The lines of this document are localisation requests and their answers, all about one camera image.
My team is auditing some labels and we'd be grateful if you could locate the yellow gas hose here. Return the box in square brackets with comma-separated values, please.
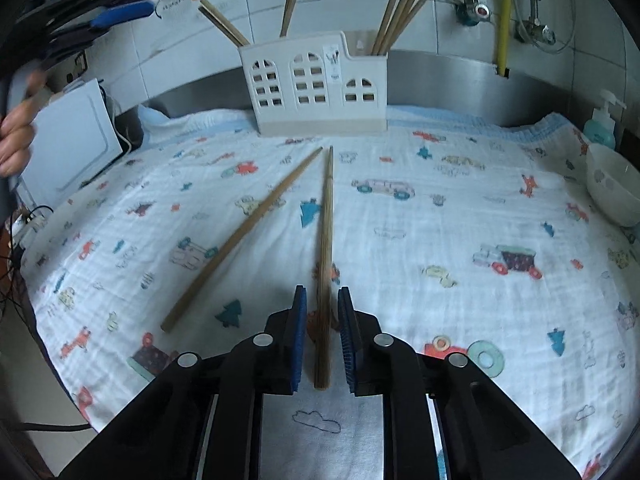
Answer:
[494, 0, 512, 79]

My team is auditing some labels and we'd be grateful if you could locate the person's left hand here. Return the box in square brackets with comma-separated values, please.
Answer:
[0, 70, 47, 178]

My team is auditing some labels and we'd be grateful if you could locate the white printed cloth mat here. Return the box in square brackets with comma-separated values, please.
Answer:
[21, 107, 639, 479]

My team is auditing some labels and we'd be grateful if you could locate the chrome angle valve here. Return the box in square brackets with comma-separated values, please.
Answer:
[515, 18, 556, 46]

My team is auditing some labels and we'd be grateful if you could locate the wooden chopstick long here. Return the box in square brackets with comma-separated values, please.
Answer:
[314, 148, 334, 390]

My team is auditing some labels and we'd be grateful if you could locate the wall power socket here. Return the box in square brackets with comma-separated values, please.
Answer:
[74, 52, 88, 72]

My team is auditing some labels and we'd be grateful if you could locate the teal soap dispenser bottle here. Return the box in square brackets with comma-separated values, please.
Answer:
[582, 89, 627, 150]

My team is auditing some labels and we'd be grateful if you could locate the white ceramic bowl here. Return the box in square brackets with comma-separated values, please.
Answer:
[586, 143, 640, 228]

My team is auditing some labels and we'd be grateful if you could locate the wooden chopstick top diagonal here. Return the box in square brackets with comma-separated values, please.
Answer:
[383, 0, 428, 55]

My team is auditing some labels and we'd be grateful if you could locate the white plastic utensil holder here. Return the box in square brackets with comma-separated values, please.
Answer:
[240, 32, 387, 136]

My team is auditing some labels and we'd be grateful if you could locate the white appliance with lid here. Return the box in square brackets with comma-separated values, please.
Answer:
[16, 79, 122, 209]

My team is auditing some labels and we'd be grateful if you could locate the short wooden chopstick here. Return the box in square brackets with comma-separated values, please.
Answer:
[198, 0, 250, 48]

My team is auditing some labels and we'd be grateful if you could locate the red knob water valve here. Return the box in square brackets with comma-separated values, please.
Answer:
[449, 0, 491, 27]

